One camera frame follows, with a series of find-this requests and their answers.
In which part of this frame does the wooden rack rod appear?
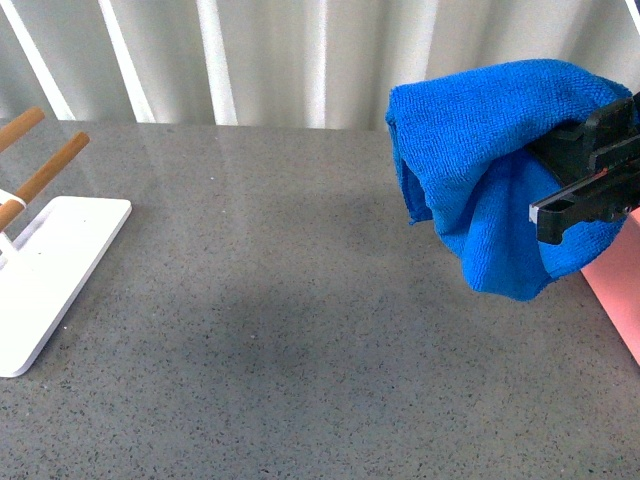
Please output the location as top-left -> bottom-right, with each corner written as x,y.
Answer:
0,107 -> 45,152
1,132 -> 90,231

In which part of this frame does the white curtain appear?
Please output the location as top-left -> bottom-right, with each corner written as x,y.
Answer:
1,1 -> 639,130

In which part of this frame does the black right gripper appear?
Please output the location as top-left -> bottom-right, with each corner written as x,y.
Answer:
526,94 -> 639,245

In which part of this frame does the white towel rack stand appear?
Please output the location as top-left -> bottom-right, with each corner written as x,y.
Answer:
1,196 -> 132,378

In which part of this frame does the pink plastic box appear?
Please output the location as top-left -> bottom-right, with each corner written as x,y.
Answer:
582,209 -> 640,363

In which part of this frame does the blue microfiber cloth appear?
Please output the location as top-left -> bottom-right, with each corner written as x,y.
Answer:
385,59 -> 629,301

